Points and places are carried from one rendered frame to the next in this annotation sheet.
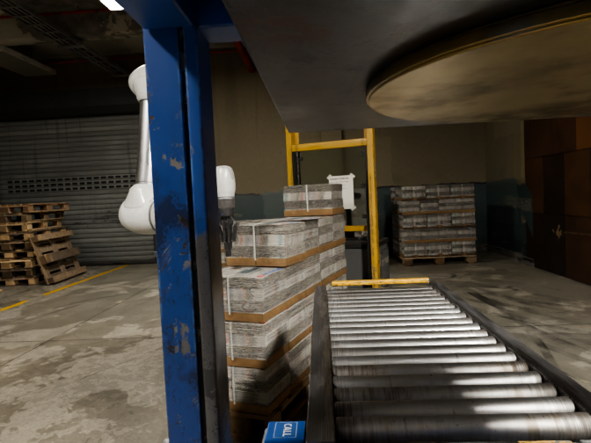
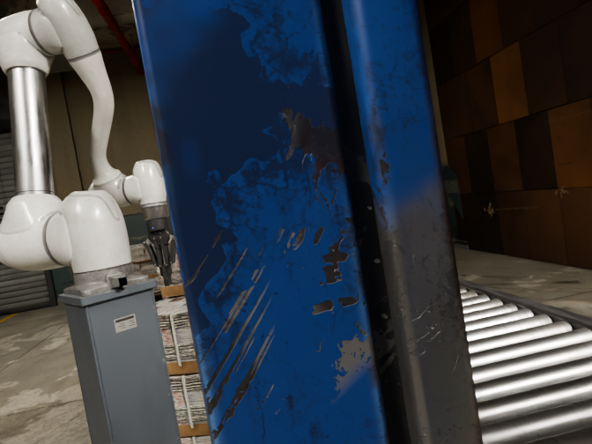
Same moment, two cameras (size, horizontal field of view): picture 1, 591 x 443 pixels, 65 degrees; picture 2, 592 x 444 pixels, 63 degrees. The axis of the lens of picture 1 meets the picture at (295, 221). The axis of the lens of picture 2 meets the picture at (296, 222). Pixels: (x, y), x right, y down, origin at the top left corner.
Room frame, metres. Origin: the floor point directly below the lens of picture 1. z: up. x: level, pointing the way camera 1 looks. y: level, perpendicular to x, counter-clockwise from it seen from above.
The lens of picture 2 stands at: (0.54, 0.20, 1.16)
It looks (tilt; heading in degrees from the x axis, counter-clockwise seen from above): 3 degrees down; 349
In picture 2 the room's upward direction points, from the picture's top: 9 degrees counter-clockwise
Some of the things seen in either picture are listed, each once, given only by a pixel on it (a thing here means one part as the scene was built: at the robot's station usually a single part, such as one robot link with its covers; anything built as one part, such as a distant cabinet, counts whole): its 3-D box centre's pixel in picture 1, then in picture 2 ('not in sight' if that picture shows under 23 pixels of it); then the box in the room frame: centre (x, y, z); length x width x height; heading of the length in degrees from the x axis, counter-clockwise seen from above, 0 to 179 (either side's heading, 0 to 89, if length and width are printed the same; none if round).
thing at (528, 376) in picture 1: (434, 385); not in sight; (1.01, -0.29, 0.77); 0.47 x 0.05 x 0.05; 87
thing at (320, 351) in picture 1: (320, 346); not in sight; (1.42, -0.06, 0.74); 1.34 x 0.05 x 0.12; 177
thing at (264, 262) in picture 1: (284, 258); not in sight; (2.65, 0.07, 0.86); 0.29 x 0.16 x 0.04; 156
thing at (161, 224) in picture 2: (226, 218); (159, 232); (2.32, 0.34, 1.12); 0.08 x 0.07 x 0.09; 68
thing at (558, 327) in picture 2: (399, 327); (472, 352); (1.47, -0.32, 0.77); 0.47 x 0.05 x 0.05; 87
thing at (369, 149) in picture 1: (371, 221); not in sight; (3.79, -0.62, 0.97); 0.09 x 0.09 x 1.75; 68
